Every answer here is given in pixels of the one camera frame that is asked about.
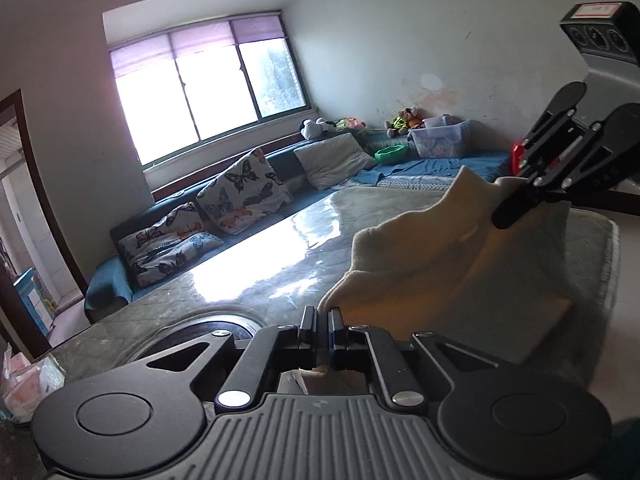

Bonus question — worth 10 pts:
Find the clear plastic storage box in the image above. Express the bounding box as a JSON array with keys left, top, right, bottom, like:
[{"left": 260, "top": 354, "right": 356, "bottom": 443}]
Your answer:
[{"left": 407, "top": 117, "right": 473, "bottom": 160}]

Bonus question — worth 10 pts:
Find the round black induction cooktop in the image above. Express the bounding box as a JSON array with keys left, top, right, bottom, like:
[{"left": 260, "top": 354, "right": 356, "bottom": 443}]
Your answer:
[{"left": 134, "top": 310, "right": 262, "bottom": 362}]

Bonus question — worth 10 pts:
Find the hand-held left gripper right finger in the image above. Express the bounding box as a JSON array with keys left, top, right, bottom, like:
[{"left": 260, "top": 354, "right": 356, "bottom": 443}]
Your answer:
[{"left": 327, "top": 308, "right": 503, "bottom": 408}]

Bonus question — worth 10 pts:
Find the grey cushion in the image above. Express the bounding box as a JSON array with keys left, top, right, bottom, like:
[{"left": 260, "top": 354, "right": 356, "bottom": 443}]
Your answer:
[{"left": 293, "top": 132, "right": 379, "bottom": 191}]

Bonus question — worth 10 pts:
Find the brown door frame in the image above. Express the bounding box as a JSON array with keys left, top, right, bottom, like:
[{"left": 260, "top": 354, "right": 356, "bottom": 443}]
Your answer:
[{"left": 0, "top": 89, "right": 92, "bottom": 347}]

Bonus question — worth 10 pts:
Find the pink white plastic packet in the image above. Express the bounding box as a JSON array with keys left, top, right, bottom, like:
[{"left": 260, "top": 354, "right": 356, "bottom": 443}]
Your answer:
[{"left": 0, "top": 344, "right": 67, "bottom": 422}]

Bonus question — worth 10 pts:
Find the blue toy cabinet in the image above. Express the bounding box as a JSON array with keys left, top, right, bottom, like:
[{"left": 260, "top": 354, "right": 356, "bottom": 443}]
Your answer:
[{"left": 12, "top": 267, "right": 57, "bottom": 332}]

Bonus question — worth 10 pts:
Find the cream garment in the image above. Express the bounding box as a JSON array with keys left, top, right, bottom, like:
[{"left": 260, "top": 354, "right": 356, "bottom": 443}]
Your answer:
[{"left": 277, "top": 165, "right": 576, "bottom": 396}]

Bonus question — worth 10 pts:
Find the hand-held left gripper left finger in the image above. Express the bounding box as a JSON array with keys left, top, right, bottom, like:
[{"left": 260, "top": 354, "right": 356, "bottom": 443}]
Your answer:
[{"left": 135, "top": 306, "right": 319, "bottom": 408}]

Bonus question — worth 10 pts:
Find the blue corner sofa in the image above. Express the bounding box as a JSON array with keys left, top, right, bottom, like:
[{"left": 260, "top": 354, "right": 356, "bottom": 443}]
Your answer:
[{"left": 84, "top": 132, "right": 516, "bottom": 324}]

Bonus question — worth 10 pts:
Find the panda plush toy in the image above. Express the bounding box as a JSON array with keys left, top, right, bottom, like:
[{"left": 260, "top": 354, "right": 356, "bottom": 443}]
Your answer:
[{"left": 300, "top": 118, "right": 342, "bottom": 142}]

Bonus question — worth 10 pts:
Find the window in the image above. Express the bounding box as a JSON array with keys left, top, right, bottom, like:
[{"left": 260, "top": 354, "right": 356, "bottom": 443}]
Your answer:
[{"left": 102, "top": 10, "right": 321, "bottom": 168}]

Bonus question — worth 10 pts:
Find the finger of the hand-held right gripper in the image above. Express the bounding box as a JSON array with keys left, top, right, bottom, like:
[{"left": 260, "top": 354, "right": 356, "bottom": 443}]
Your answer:
[
  {"left": 492, "top": 121, "right": 609, "bottom": 231},
  {"left": 515, "top": 81, "right": 588, "bottom": 175}
]

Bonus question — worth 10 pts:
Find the blue sofa cover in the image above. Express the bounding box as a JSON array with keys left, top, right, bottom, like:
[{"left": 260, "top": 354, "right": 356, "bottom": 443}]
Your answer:
[{"left": 350, "top": 152, "right": 512, "bottom": 192}]

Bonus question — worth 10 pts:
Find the green plastic bowl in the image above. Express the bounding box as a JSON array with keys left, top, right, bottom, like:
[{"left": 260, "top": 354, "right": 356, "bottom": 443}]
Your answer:
[{"left": 374, "top": 145, "right": 407, "bottom": 164}]

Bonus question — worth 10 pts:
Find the purple window blind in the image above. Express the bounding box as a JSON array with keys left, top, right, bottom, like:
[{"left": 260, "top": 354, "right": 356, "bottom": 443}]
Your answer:
[{"left": 109, "top": 14, "right": 287, "bottom": 79}]

